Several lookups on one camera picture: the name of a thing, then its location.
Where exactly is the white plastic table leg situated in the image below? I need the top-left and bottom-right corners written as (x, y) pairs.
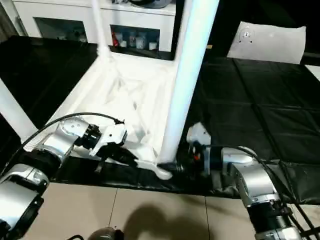
top-left (90, 0), bottom-right (114, 61)
top-left (0, 79), bottom-right (38, 143)
top-left (172, 0), bottom-right (194, 63)
top-left (156, 0), bottom-right (221, 181)

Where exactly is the white plastic table top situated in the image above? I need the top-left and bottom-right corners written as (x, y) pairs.
top-left (22, 50), bottom-right (183, 181)

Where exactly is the black robot left foot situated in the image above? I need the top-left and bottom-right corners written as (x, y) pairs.
top-left (91, 227), bottom-right (124, 240)

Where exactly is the black work mat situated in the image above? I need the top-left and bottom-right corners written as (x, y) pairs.
top-left (0, 36), bottom-right (320, 206)

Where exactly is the white flat panel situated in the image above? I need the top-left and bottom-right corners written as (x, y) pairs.
top-left (226, 21), bottom-right (307, 65)

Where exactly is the white cabinet with glass doors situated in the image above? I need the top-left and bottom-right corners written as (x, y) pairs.
top-left (12, 0), bottom-right (177, 54)

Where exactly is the white flat sheet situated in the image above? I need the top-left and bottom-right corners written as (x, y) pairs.
top-left (305, 64), bottom-right (320, 82)

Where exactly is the grey curtain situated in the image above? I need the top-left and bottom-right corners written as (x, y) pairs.
top-left (0, 0), bottom-right (22, 38)

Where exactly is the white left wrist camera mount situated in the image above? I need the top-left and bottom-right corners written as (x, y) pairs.
top-left (96, 123), bottom-right (129, 159)

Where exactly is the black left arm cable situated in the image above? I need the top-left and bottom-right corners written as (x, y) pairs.
top-left (0, 113), bottom-right (126, 177)

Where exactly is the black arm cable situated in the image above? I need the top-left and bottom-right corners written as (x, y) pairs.
top-left (200, 145), bottom-right (320, 240)
top-left (0, 113), bottom-right (126, 177)

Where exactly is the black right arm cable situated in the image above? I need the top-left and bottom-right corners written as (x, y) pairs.
top-left (200, 145), bottom-right (320, 240)

